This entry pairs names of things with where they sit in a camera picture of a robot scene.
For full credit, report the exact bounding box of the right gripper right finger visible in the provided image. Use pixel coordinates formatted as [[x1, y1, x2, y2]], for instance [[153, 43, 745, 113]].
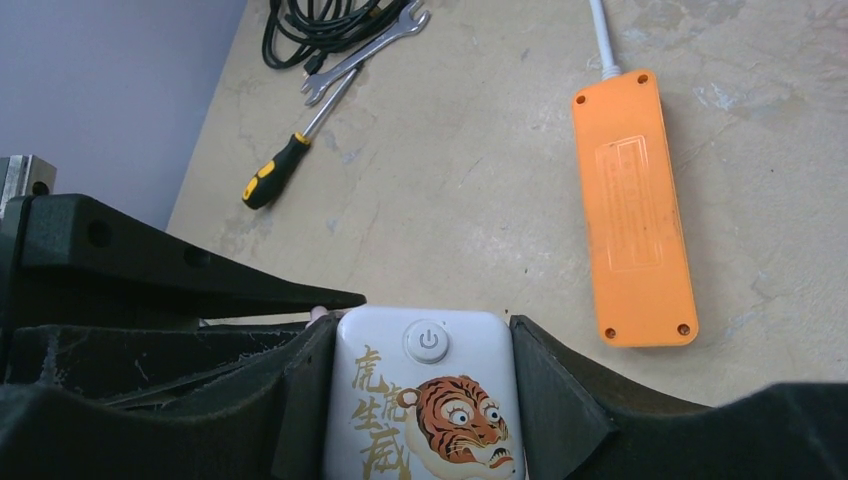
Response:
[[509, 315, 847, 479]]

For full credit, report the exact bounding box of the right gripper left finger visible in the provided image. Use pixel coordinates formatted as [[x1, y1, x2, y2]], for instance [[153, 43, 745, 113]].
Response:
[[1, 317, 338, 479]]

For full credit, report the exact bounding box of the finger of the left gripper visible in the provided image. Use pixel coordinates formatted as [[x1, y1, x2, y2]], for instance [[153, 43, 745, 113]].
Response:
[[13, 194, 366, 328], [3, 323, 306, 408]]

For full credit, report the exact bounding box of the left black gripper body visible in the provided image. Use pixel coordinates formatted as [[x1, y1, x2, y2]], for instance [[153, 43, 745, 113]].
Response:
[[1, 196, 34, 384]]

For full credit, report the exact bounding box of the black coiled cable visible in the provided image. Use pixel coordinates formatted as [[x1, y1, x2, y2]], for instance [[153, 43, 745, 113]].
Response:
[[261, 0, 412, 75]]

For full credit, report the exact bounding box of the yellow black screwdriver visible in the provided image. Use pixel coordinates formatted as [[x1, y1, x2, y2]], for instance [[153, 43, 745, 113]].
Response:
[[242, 66, 362, 210]]

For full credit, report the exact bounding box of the white cube socket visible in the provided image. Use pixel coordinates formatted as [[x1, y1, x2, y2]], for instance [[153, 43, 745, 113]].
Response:
[[320, 306, 526, 479]]

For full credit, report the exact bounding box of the orange power strip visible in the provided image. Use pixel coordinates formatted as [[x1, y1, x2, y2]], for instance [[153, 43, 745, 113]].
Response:
[[572, 69, 699, 348]]

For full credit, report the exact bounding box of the silver open-end wrench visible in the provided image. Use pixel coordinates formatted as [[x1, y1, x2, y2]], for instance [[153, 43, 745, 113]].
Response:
[[301, 0, 431, 107]]

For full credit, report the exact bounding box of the aluminium rail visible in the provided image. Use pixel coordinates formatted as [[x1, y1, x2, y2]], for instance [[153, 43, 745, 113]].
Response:
[[0, 155, 57, 218]]

